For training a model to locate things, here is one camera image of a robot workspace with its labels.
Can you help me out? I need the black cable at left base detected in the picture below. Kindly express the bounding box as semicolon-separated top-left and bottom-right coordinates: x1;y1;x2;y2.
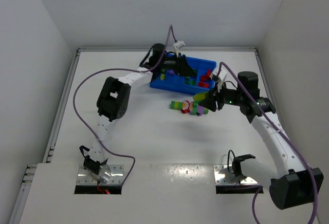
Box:
79;145;90;161

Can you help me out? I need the flower and butterfly lego assembly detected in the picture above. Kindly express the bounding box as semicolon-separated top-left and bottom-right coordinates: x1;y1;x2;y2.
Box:
169;100;209;116

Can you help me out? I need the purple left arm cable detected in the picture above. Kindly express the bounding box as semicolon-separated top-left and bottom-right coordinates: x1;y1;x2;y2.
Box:
73;25;179;183

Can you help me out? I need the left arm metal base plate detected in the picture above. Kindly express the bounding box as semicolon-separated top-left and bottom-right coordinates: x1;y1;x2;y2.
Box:
76;164;124;186

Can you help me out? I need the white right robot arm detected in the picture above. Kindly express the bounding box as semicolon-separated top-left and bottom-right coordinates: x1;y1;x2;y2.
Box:
200;70;324;210

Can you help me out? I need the black cable at right base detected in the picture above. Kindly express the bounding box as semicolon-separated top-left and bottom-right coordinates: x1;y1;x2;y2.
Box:
227;150;239;177

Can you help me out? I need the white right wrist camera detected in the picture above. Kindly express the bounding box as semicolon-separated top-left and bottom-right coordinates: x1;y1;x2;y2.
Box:
210;69;227;91

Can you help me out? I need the multicolour lego brick stack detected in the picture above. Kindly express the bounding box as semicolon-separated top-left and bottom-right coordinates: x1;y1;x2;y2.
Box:
193;92;209;103

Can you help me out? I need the black cable at base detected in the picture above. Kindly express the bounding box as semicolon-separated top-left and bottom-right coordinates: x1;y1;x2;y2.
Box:
227;150;239;177
79;145;90;161

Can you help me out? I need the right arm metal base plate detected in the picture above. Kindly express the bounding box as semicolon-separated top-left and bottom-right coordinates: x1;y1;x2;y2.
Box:
213;164;259;186

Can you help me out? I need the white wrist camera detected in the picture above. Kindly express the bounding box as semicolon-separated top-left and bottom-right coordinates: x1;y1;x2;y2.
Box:
210;69;227;91
173;41;185;55

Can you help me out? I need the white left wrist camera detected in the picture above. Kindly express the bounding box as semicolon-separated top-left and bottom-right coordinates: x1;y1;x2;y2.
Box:
173;41;185;55

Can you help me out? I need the blue compartment tray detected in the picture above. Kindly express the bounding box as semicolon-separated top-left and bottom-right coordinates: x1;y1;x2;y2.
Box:
150;57;217;95

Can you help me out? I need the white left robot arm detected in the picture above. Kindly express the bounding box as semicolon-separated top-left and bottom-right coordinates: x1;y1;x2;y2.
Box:
83;43;197;180

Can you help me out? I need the red lego brick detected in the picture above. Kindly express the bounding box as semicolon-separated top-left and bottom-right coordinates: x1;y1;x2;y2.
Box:
198;69;211;88

